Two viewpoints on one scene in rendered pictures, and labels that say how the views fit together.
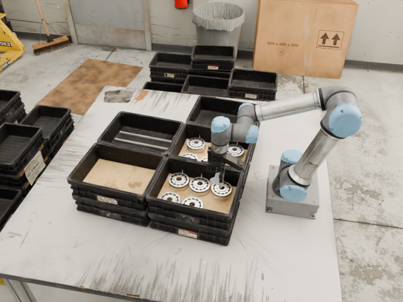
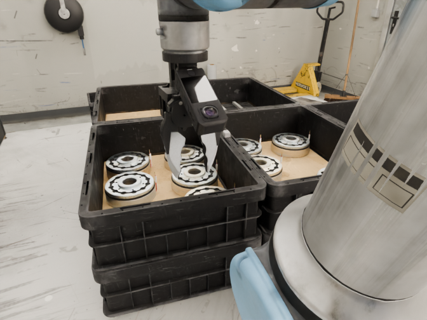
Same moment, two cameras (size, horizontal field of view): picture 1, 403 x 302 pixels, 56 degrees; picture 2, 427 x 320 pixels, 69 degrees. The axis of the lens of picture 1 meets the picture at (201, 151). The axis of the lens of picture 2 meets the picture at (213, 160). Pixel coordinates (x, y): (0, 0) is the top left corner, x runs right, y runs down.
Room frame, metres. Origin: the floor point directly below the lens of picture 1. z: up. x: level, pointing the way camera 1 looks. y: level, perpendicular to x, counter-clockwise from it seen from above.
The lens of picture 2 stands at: (1.02, -0.53, 1.20)
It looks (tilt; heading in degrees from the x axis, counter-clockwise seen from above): 27 degrees down; 58
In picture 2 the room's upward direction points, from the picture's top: straight up
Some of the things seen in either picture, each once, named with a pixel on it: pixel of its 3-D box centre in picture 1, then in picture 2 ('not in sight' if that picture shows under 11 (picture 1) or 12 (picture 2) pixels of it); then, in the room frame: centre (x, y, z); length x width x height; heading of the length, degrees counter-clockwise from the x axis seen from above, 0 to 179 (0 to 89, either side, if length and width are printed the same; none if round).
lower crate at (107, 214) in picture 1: (122, 191); not in sight; (1.34, 0.41, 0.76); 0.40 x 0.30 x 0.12; 75
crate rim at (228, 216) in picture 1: (196, 185); (162, 154); (1.24, 0.02, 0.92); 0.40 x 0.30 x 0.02; 75
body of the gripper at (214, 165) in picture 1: (217, 159); (185, 88); (1.25, -0.07, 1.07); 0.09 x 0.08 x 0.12; 81
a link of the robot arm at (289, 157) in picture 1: (292, 165); not in sight; (1.33, -0.43, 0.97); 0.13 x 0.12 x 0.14; 172
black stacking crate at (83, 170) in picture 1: (119, 176); (146, 117); (1.34, 0.41, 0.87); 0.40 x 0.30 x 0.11; 75
